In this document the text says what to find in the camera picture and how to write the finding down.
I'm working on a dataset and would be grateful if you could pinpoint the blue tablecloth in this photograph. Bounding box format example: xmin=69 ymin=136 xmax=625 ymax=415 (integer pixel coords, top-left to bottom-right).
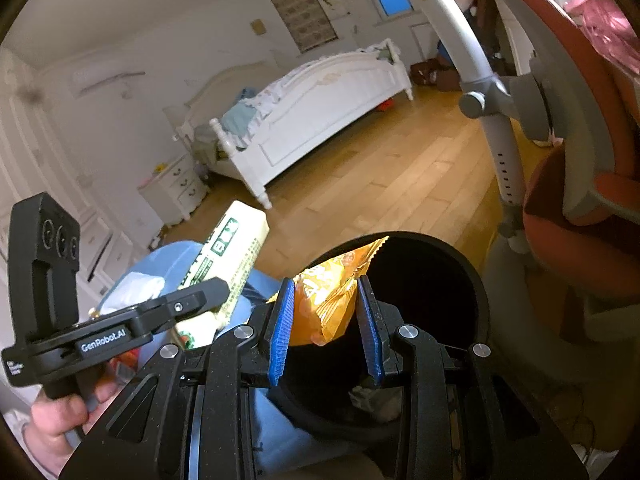
xmin=92 ymin=241 xmax=381 ymax=480

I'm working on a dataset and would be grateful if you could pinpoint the light blue blanket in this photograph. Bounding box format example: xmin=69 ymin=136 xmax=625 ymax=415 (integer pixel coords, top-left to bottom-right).
xmin=220 ymin=87 xmax=267 ymax=137

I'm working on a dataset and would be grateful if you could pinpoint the brown box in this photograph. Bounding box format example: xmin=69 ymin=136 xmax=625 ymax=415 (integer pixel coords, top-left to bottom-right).
xmin=410 ymin=59 xmax=462 ymax=92

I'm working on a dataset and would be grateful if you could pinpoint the white bed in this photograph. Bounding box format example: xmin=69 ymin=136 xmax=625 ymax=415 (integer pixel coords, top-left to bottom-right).
xmin=175 ymin=40 xmax=415 ymax=211

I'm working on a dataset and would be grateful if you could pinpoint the white crumpled paper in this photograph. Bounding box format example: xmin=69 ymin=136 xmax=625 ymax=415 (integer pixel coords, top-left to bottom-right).
xmin=349 ymin=384 xmax=403 ymax=422

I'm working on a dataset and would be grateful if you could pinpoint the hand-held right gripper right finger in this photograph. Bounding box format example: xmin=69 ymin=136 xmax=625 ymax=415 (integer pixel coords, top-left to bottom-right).
xmin=356 ymin=276 xmax=588 ymax=480

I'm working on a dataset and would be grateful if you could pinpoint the black round bin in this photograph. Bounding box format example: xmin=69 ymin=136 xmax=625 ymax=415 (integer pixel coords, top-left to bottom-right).
xmin=265 ymin=230 xmax=492 ymax=442

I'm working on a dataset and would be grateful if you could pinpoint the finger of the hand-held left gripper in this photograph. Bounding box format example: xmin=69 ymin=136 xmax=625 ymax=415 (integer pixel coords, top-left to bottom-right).
xmin=144 ymin=277 xmax=232 ymax=334

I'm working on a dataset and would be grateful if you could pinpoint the person's left forearm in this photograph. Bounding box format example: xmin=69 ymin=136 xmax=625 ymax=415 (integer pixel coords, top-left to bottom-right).
xmin=0 ymin=407 xmax=57 ymax=480

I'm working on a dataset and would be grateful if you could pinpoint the white wardrobe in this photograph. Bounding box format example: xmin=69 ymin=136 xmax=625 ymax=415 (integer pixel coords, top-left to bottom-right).
xmin=0 ymin=47 xmax=166 ymax=301

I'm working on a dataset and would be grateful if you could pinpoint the white star-shaped mat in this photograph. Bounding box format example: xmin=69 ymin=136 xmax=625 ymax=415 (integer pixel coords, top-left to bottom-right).
xmin=107 ymin=270 xmax=167 ymax=317

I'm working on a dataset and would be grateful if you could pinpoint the red office chair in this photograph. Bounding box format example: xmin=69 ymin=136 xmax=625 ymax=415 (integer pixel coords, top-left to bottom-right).
xmin=376 ymin=0 xmax=640 ymax=413

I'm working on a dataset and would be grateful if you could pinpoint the orange snack packet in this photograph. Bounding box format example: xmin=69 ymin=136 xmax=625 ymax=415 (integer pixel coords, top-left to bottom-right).
xmin=290 ymin=237 xmax=392 ymax=348

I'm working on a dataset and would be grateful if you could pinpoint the white nightstand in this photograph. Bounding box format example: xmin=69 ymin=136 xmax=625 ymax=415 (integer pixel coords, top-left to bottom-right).
xmin=137 ymin=152 xmax=210 ymax=227

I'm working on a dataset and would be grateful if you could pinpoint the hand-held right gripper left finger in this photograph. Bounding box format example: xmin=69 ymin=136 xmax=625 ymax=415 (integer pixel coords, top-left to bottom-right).
xmin=60 ymin=278 xmax=296 ymax=480

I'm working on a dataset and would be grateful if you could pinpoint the cream green-print packet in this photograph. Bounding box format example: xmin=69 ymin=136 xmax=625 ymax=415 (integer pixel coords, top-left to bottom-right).
xmin=171 ymin=200 xmax=271 ymax=350

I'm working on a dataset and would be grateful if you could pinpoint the person's left hand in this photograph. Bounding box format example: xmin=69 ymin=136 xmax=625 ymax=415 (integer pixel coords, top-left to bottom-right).
xmin=31 ymin=381 xmax=122 ymax=462

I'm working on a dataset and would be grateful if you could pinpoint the wall poster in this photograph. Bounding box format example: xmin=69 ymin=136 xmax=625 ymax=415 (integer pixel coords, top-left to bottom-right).
xmin=265 ymin=0 xmax=339 ymax=54

